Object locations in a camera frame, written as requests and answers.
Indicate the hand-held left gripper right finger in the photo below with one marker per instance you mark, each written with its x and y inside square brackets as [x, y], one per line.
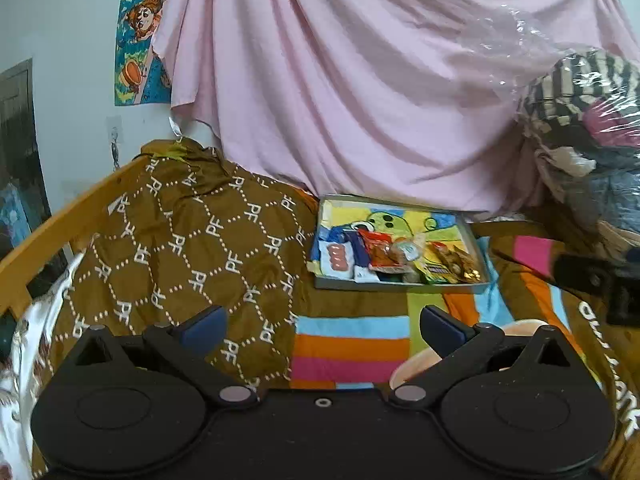
[440, 331]

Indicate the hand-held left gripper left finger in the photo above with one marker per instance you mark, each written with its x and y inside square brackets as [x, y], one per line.
[207, 332]

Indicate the green yellow snack packet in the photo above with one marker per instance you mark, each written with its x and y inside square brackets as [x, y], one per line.
[432, 272]

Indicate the grey tray with cartoon drawing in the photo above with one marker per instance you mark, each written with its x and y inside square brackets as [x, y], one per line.
[400, 286]

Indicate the golden brown snack packet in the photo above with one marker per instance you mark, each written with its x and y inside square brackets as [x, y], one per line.
[457, 260]

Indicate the clear orange snack packet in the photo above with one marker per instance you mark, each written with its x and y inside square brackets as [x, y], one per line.
[409, 249]

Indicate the dark blue snack packet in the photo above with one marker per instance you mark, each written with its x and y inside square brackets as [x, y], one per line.
[357, 241]

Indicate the white packet with red dots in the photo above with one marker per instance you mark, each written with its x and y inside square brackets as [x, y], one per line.
[338, 258]

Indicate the brown patterned blanket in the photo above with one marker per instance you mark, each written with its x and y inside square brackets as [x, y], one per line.
[200, 260]

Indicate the cartoon printed blanket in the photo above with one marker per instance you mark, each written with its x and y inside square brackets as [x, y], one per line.
[350, 345]

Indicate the plastic bag of clothes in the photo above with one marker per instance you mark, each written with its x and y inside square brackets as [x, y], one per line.
[590, 135]

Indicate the white floral cloth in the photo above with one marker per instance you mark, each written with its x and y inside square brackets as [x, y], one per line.
[20, 360]

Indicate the pink cloth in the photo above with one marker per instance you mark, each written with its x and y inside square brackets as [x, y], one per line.
[350, 85]

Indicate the dark door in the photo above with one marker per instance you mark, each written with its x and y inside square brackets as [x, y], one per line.
[17, 135]

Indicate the wooden bed frame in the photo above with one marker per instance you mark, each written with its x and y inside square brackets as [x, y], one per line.
[50, 230]

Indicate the clear wall hook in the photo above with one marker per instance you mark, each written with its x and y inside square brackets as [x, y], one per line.
[114, 145]

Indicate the wall poster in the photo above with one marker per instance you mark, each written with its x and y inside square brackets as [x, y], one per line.
[137, 50]

